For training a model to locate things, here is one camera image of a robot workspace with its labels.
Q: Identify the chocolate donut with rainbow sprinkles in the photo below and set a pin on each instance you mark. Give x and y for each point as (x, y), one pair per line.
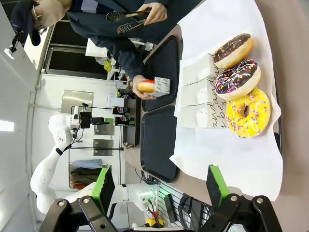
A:
(237, 81)

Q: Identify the black donut tray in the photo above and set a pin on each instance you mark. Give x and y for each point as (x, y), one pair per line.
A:
(278, 140)

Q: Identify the dark navy serving tray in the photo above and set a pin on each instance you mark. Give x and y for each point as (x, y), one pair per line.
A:
(164, 75)
(159, 145)

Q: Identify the person's right hand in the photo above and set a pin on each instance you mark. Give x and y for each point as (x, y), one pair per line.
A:
(141, 95)

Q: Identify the person's left hand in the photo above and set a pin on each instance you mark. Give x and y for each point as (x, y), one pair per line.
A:
(157, 13)

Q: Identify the yellow iced sprinkle donut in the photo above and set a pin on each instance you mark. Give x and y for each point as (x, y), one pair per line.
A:
(256, 113)

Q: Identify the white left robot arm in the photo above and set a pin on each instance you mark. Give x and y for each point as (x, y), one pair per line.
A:
(43, 174)

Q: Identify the cart with folded clothes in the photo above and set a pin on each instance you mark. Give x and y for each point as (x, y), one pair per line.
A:
(87, 169)

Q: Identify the white paper sheet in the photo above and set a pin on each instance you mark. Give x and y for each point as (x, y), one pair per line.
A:
(217, 159)

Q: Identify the grey metal wall panel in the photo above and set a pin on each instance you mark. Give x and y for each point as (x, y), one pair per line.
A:
(77, 101)

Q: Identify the white slatted panel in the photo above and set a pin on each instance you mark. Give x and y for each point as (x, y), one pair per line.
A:
(183, 191)

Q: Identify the yellow emergency stop button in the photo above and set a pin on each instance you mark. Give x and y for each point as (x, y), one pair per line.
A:
(154, 222)

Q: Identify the person's dark jacket torso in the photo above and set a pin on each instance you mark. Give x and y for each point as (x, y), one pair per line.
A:
(103, 17)

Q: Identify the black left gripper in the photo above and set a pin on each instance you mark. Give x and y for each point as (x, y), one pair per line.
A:
(85, 120)

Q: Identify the black rectangular block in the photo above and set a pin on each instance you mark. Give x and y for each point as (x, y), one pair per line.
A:
(171, 207)

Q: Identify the black power adapter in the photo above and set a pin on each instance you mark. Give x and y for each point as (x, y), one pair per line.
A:
(196, 212)

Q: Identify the chocolate donut with nut sprinkles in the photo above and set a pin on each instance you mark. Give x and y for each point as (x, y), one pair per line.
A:
(234, 50)

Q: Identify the person's head with cap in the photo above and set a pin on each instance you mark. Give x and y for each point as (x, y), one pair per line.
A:
(31, 21)

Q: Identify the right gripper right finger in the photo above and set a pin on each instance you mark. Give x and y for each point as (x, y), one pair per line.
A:
(241, 215)

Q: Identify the person's right forearm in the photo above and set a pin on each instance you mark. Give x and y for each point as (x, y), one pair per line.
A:
(125, 55)

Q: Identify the black metal serving tongs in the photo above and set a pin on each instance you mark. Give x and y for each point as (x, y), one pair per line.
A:
(128, 21)

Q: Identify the person's left forearm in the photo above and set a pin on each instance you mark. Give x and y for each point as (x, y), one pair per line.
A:
(183, 9)

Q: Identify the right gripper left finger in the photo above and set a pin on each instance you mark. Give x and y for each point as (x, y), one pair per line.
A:
(72, 217)

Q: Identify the black Pepsi can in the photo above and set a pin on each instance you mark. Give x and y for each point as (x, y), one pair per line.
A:
(125, 94)
(120, 110)
(124, 121)

